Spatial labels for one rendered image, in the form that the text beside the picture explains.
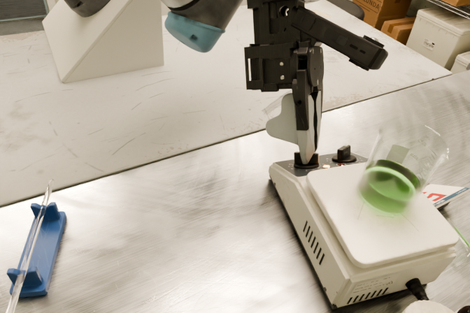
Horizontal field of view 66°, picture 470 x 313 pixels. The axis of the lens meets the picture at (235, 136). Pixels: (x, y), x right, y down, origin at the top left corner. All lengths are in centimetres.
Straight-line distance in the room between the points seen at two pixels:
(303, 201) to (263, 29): 21
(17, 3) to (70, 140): 274
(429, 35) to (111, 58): 231
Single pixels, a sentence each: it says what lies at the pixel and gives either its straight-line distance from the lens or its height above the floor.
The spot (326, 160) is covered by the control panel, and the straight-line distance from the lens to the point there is 51.
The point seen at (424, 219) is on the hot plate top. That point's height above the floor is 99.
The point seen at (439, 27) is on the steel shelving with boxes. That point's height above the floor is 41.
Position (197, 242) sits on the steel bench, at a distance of 45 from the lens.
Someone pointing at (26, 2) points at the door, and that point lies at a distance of 329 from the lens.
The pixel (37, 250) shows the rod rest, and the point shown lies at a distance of 47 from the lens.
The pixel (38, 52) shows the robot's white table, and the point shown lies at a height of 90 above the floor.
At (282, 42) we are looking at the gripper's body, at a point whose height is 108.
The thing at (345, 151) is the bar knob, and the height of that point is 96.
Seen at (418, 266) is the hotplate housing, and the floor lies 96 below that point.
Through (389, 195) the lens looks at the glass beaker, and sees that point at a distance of 39.
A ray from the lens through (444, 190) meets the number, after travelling 57.
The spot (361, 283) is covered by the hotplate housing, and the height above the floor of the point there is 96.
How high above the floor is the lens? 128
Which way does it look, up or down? 41 degrees down
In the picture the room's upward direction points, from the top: 6 degrees clockwise
